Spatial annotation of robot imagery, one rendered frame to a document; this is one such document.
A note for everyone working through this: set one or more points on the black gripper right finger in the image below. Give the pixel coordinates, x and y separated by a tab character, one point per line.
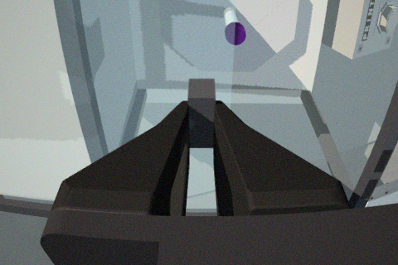
264	177

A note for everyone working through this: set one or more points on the violet-capped test tube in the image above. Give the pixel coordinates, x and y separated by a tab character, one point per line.
239	31

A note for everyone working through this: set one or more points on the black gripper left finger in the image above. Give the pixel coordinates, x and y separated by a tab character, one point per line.
140	175

